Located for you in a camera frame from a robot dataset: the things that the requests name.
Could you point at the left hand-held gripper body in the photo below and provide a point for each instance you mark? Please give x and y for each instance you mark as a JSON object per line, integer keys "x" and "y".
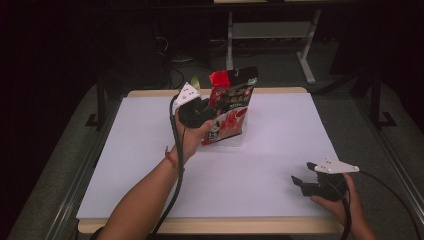
{"x": 195, "y": 111}

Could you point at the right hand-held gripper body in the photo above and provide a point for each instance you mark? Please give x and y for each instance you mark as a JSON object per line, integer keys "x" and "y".
{"x": 328, "y": 188}

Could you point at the red and black snack packet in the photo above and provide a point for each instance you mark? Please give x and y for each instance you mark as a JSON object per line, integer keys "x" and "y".
{"x": 233, "y": 123}

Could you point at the person's right hand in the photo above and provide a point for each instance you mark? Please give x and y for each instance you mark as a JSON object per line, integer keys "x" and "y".
{"x": 350, "y": 206}

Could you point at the person's left hand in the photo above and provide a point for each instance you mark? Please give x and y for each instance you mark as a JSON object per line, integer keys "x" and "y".
{"x": 190, "y": 140}

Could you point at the white table sheet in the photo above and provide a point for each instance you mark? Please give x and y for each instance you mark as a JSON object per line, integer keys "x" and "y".
{"x": 266, "y": 150}

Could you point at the white metal stand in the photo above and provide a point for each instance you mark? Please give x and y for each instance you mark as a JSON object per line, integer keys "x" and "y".
{"x": 271, "y": 30}

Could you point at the black metal stand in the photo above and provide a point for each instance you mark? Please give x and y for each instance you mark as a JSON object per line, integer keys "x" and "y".
{"x": 376, "y": 100}
{"x": 100, "y": 106}

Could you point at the wooden table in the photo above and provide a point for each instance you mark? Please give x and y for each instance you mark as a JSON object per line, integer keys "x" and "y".
{"x": 200, "y": 226}

